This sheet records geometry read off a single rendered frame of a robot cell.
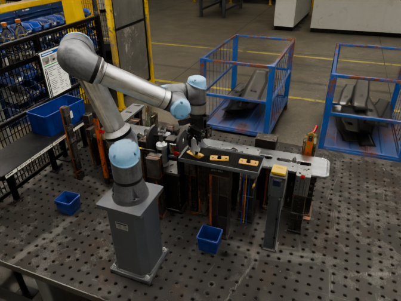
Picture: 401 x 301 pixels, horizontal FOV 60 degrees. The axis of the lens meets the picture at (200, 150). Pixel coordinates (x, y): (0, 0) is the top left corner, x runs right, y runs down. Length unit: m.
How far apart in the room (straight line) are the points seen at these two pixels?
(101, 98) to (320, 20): 8.46
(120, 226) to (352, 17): 8.58
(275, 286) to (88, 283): 0.83
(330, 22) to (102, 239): 8.40
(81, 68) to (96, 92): 0.19
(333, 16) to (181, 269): 8.40
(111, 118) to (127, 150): 0.15
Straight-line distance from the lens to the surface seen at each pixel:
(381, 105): 4.35
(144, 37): 5.42
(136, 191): 1.41
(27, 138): 2.26
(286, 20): 9.60
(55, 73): 2.45
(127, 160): 1.33
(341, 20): 9.53
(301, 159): 1.93
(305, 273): 1.74
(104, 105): 1.39
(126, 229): 1.49
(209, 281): 1.66
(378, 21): 9.56
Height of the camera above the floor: 2.00
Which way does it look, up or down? 31 degrees down
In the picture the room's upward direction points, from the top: 1 degrees counter-clockwise
